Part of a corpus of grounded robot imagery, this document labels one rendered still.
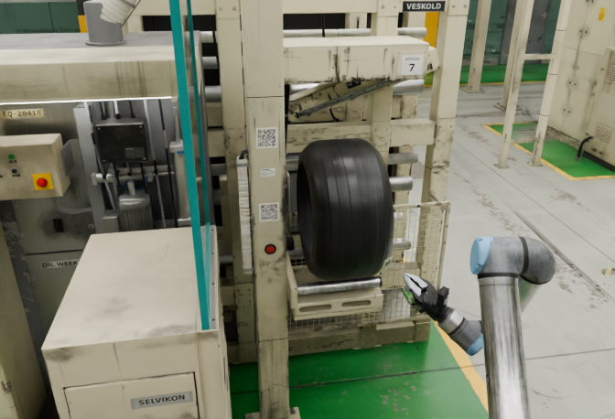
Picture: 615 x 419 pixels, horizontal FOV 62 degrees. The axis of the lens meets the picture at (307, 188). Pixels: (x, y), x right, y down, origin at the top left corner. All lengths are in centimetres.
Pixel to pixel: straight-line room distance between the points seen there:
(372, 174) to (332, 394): 143
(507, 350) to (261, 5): 126
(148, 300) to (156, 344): 15
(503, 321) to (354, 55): 111
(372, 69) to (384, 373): 170
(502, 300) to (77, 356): 113
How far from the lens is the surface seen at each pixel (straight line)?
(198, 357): 135
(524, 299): 187
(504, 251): 162
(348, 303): 213
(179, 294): 143
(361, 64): 209
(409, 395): 294
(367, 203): 180
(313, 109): 222
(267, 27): 174
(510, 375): 160
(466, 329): 200
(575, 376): 333
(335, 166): 183
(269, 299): 213
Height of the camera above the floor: 207
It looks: 24 degrees down
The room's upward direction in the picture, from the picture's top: straight up
